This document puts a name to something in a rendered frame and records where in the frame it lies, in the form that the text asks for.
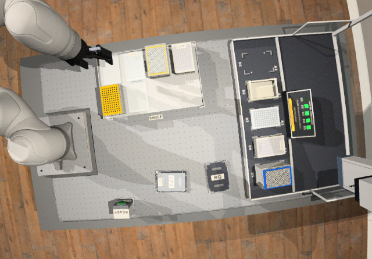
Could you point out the dark grey rectangular nest with label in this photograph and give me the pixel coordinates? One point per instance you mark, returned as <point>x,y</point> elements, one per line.
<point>217,176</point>

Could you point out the clear plastic lid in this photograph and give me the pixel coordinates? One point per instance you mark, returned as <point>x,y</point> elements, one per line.
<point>111,74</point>
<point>156,60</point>
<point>138,99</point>

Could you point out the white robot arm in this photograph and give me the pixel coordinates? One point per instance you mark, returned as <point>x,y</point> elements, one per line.
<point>39,27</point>

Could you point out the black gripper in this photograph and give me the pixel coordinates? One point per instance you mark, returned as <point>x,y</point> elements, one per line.
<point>88,52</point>

